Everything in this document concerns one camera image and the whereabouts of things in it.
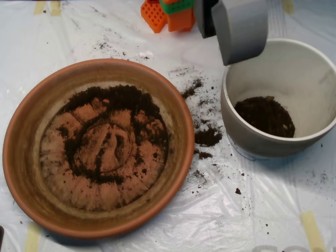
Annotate dark soil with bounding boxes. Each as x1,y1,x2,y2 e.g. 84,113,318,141
234,96,296,139
56,85,171,184

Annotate long spilled soil streak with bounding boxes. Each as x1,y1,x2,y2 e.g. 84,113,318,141
181,77,205,100

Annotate large spilled soil pile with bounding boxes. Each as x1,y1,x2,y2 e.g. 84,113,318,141
194,128,224,147

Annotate white ceramic pot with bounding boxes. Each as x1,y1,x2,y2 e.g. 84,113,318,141
220,37,336,160

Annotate small spilled soil patch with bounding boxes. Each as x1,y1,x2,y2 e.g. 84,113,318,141
194,149,214,160

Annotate terracotta saucer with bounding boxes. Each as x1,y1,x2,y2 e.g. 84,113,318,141
2,58,196,239

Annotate beige masking tape strip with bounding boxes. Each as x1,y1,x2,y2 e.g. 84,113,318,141
282,0,295,15
25,223,41,252
300,211,327,252
33,1,46,15
50,1,62,17

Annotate clear plastic sheet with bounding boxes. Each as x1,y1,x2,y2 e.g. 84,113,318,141
0,0,336,252

